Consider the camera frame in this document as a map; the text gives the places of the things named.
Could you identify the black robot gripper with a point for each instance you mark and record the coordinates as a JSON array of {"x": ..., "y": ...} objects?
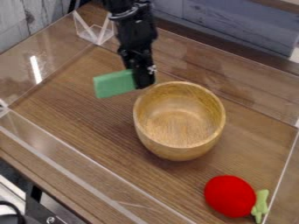
[{"x": 137, "y": 33}]

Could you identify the green rectangular block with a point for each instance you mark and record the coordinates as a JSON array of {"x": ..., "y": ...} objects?
[{"x": 114, "y": 83}]

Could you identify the brown wooden bowl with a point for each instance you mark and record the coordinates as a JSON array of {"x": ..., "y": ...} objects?
[{"x": 179, "y": 120}]

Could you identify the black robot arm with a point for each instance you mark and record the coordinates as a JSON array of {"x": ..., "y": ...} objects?
[{"x": 137, "y": 33}]

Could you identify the red plush tomato toy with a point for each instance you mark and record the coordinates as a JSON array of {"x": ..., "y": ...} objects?
[{"x": 231, "y": 196}]

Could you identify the clear acrylic corner bracket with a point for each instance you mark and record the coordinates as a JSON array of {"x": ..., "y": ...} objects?
[{"x": 97, "y": 34}]

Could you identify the clear acrylic tray wall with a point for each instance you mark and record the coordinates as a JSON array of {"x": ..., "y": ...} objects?
[{"x": 99, "y": 195}]

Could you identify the black table leg bracket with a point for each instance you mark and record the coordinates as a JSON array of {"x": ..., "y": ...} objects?
[{"x": 38, "y": 213}]

